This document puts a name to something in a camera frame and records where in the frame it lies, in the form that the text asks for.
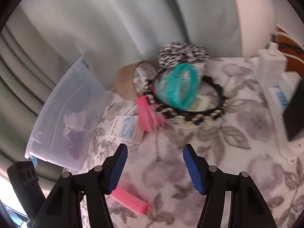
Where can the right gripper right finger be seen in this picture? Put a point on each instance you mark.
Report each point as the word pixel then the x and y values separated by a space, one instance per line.
pixel 247 208

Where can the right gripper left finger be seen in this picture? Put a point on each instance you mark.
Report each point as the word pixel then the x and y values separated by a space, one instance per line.
pixel 62 206

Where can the pink hair roller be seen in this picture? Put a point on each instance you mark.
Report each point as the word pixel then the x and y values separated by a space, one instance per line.
pixel 130 201

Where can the white ear drops box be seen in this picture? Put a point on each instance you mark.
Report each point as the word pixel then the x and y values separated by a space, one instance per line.
pixel 128 129

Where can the pink plastic bangles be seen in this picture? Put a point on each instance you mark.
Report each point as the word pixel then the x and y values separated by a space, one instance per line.
pixel 148 115

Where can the clear plastic storage bin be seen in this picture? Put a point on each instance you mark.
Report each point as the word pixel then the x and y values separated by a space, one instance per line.
pixel 78 90

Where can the floral grey white blanket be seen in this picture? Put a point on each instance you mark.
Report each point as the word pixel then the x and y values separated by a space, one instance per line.
pixel 162 170

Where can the crumpled paper in bin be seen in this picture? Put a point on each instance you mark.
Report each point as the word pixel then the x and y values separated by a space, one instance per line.
pixel 74 125

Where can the black phone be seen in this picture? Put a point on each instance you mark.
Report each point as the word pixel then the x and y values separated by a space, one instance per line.
pixel 294 115

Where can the cream hair claw clip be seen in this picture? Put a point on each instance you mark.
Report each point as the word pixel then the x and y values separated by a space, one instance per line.
pixel 201 103

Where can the teal plastic bangles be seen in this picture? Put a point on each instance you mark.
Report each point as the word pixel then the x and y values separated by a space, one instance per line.
pixel 178 87

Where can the white charger adapter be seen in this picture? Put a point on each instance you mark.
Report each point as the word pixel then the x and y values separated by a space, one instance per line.
pixel 271 64

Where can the brown packing tape roll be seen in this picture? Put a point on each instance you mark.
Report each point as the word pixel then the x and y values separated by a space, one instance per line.
pixel 124 79

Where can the black clover headband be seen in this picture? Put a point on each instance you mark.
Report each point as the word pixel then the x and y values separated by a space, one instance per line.
pixel 193 117

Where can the black white leopard scrunchie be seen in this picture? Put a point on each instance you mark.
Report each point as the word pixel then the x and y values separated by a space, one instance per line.
pixel 176 53

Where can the green curtain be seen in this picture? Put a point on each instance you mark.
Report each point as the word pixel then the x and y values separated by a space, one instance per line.
pixel 40 39

